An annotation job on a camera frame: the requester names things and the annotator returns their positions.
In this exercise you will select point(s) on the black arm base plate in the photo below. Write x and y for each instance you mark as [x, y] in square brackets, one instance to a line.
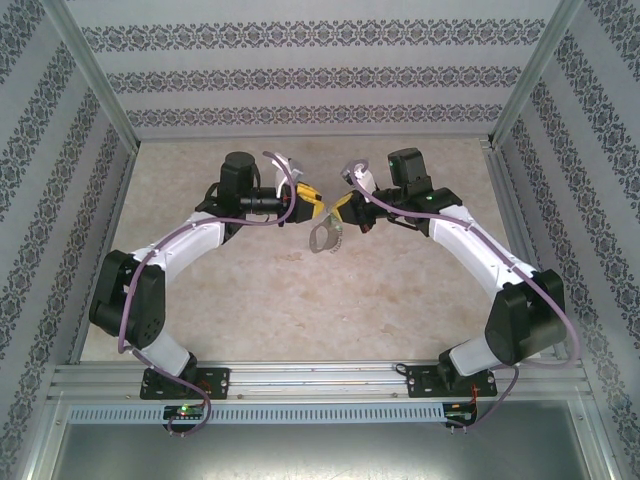
[215, 382]
[422, 382]

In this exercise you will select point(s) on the aluminium frame post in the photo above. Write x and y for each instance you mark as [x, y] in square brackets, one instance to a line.
[95, 80]
[535, 80]

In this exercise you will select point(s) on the thin aluminium wall base strip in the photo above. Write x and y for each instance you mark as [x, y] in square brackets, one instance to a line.
[315, 136]

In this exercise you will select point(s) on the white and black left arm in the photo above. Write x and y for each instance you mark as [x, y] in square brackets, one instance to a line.
[190, 240]

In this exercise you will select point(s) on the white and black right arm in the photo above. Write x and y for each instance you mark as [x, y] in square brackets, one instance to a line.
[475, 245]

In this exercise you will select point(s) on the aluminium mounting rail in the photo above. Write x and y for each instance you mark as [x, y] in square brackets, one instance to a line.
[320, 380]

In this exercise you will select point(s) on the aluminium side floor rail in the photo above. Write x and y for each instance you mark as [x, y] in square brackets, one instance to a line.
[517, 250]

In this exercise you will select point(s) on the grey metal sheet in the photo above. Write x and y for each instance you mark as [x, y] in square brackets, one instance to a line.
[320, 455]

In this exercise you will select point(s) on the small circuit board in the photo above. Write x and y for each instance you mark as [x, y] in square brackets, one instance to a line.
[185, 412]
[460, 416]

